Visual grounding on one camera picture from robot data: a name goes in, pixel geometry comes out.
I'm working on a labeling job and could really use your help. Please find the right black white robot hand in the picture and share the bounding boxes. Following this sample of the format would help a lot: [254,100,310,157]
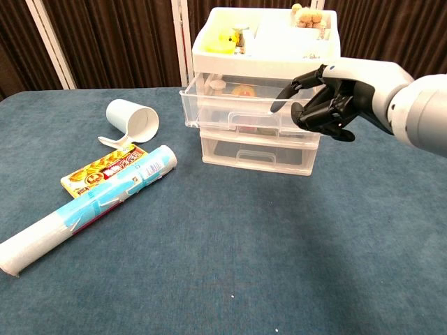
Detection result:
[270,59,416,143]

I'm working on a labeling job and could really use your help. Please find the clear plastic drawer with toys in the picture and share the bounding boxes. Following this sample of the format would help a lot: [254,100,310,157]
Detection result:
[179,72,324,137]

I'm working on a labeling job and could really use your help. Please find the white drawer organizer box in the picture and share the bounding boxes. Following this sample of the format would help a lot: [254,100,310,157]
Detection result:
[191,6,342,177]

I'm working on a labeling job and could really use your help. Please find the dark brown pleated curtain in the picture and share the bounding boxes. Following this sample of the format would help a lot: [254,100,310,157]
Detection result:
[186,0,447,82]
[0,0,68,101]
[41,0,183,91]

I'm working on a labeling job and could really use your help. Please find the brown plush toy cluster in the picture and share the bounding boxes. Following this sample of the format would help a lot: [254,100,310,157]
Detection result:
[291,3,324,29]

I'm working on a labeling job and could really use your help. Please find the orange red round toy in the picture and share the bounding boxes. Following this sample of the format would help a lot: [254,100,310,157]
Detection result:
[230,84,256,98]

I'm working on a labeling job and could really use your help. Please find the yellow rubber duck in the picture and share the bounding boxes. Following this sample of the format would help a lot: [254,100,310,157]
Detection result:
[203,30,236,54]

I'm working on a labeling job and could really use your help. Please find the blue table cloth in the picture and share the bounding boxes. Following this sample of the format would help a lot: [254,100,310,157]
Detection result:
[0,86,447,335]

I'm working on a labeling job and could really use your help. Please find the yellow snack box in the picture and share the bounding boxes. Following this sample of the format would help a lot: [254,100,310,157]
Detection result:
[59,142,148,200]

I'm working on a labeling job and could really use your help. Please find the white blue plastic bag roll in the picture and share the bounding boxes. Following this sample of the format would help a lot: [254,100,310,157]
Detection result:
[0,144,179,278]

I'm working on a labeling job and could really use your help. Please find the white frame post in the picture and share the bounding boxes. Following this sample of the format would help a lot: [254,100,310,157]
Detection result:
[25,0,78,91]
[170,0,194,89]

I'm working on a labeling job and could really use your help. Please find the white plastic cup with handle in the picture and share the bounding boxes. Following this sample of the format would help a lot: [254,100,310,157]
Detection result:
[97,98,161,148]

